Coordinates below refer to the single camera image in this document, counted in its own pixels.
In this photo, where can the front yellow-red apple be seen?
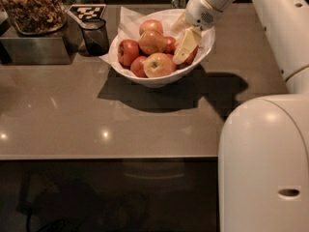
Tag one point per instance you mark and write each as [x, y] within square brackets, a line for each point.
[158, 65]

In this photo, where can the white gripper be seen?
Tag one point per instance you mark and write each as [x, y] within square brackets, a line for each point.
[200, 12]

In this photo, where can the small front-left red apple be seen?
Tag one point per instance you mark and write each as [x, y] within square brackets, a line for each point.
[137, 66]

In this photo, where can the white paper bowl liner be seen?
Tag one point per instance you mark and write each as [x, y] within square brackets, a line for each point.
[130, 22]

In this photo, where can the black white fiducial marker card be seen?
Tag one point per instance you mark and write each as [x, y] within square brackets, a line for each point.
[87, 11]

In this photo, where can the left red apple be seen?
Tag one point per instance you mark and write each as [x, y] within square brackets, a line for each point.
[128, 51]

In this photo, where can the glass container of granola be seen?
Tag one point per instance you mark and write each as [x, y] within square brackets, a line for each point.
[35, 17]

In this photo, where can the centre yellow-red apple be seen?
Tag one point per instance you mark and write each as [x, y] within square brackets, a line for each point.
[152, 41]

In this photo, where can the stainless steel box stand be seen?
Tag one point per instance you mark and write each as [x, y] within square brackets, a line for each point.
[51, 49]

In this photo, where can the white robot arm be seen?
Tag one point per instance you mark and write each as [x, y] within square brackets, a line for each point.
[263, 155]

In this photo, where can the black mesh cup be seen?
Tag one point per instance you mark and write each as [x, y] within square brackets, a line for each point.
[95, 36]

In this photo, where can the middle hidden red apple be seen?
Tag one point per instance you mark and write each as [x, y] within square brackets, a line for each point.
[170, 44]

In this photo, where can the white ceramic bowl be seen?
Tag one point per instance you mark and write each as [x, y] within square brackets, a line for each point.
[154, 82]

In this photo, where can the top back red apple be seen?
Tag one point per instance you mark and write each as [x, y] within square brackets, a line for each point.
[151, 24]

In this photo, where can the yellow-red apple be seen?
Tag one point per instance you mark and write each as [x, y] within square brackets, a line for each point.
[152, 41]
[158, 65]

